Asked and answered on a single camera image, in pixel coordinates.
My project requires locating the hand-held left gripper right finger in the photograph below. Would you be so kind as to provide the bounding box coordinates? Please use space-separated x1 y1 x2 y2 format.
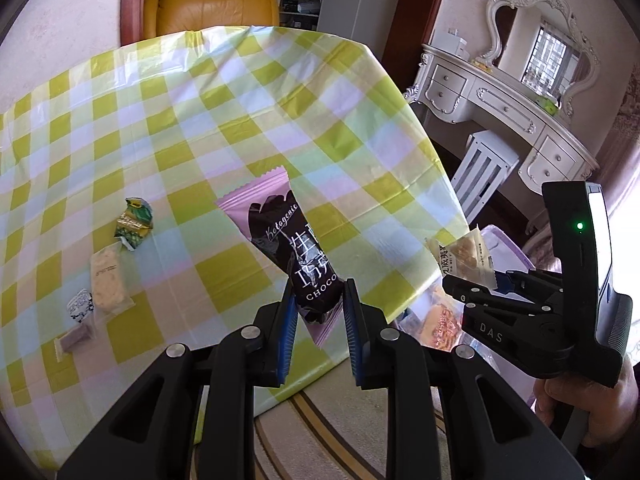
344 277 583 480

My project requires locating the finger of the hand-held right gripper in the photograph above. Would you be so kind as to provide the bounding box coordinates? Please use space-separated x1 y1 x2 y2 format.
441 274 551 321
492 267 568 293

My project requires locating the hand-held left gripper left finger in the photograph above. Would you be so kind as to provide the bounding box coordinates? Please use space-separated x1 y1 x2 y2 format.
57 282 298 480

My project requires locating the clear bin of snacks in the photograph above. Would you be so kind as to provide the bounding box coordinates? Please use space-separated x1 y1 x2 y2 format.
392 224 553 406

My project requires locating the golden biscuit clear packet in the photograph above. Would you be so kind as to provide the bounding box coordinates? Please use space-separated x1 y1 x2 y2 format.
427 225 501 291

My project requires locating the pink chocolate snack packet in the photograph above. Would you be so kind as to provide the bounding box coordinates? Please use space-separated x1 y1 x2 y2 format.
215 167 351 347

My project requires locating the green patterned candy packet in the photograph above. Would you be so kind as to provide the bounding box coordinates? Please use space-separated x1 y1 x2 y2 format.
116 197 153 252

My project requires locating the purple bar clear packet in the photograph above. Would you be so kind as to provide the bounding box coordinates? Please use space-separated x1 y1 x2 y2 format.
54 320 98 363

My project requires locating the person's right hand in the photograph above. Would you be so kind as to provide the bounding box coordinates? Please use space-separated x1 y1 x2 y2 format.
534 360 640 448

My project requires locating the bread bun clear packet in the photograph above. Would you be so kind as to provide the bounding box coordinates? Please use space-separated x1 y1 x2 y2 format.
400 290 473 353

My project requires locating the white slatted stool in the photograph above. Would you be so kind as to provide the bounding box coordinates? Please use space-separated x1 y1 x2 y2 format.
450 130 523 223

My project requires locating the white ornate vanity dresser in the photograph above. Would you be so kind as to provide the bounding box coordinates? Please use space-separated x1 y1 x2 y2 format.
404 42 601 196

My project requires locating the cream cracker bar packet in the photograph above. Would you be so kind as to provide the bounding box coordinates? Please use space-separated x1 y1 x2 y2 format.
90 242 136 317

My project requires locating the small blue white packet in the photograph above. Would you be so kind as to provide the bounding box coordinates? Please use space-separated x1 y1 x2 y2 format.
66 288 96 322

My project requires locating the white framed ornate mirror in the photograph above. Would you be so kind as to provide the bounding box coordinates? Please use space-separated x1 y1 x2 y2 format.
475 0 601 118

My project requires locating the green checked tablecloth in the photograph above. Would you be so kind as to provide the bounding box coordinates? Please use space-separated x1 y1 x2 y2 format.
0 24 473 473

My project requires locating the white box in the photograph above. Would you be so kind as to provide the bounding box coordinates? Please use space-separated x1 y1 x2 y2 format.
431 27 471 58

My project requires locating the orange leather armchair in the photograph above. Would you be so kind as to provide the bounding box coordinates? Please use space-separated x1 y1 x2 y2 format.
142 0 281 41

